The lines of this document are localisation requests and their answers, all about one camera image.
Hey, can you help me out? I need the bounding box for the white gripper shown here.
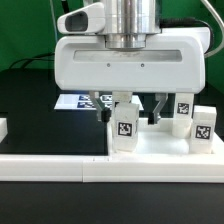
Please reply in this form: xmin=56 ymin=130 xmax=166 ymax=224
xmin=55 ymin=27 xmax=206 ymax=125

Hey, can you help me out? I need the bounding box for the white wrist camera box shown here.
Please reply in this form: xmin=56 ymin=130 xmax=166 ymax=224
xmin=57 ymin=2 xmax=106 ymax=34

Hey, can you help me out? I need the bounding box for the white square table top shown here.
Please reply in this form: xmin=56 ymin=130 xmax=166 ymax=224
xmin=106 ymin=116 xmax=224 ymax=157

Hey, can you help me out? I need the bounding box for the white sheet with AprilTags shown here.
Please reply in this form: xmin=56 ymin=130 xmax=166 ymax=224
xmin=54 ymin=94 xmax=144 ymax=111

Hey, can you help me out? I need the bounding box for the white camera cable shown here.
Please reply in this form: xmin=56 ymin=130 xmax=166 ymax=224
xmin=199 ymin=0 xmax=224 ymax=59

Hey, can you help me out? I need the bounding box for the white thin pole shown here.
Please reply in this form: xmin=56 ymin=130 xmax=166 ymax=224
xmin=49 ymin=0 xmax=58 ymax=36

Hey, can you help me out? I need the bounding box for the black cable bundle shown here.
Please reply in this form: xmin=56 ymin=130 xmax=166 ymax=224
xmin=8 ymin=0 xmax=73 ymax=70

